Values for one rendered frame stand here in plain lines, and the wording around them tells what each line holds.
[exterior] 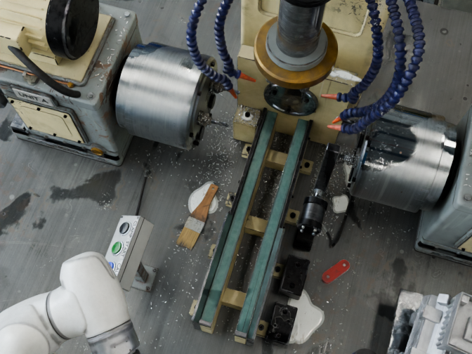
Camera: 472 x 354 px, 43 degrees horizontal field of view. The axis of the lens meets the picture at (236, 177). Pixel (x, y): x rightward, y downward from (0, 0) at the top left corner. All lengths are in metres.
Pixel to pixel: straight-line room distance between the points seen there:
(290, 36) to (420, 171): 0.46
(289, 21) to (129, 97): 0.49
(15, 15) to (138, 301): 0.78
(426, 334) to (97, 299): 0.71
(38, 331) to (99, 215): 0.61
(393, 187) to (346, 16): 0.42
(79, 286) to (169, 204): 0.62
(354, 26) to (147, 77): 0.52
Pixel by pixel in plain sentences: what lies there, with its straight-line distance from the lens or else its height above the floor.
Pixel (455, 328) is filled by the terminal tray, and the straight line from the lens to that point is 1.40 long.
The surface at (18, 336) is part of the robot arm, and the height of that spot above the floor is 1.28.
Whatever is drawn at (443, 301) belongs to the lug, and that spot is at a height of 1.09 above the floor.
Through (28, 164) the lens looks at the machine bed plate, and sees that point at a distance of 1.87.
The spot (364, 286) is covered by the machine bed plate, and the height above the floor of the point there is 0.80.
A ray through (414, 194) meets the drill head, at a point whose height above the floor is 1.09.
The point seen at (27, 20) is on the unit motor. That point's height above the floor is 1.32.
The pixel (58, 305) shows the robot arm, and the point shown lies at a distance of 1.21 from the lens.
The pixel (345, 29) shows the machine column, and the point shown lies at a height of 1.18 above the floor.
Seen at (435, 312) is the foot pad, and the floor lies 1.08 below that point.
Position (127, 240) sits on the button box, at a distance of 1.42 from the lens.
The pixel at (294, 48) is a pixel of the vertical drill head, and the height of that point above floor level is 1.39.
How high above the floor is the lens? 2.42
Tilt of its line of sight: 67 degrees down
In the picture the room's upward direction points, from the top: straight up
